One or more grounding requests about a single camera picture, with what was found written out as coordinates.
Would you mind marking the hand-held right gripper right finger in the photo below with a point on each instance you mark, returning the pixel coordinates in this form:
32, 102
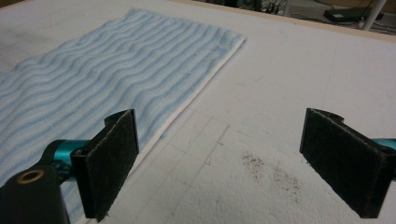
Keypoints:
345, 168

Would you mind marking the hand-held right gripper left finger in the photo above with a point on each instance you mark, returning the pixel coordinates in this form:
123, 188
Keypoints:
109, 161

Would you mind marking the light blue striped towel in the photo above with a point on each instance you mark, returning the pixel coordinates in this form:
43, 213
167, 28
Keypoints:
102, 71

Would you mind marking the white foam mat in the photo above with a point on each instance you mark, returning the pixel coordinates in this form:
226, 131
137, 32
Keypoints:
280, 93

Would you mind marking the flat black device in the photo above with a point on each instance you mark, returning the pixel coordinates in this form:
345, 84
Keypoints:
345, 14

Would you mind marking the white desk leg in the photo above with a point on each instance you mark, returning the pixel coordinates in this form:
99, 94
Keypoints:
373, 14

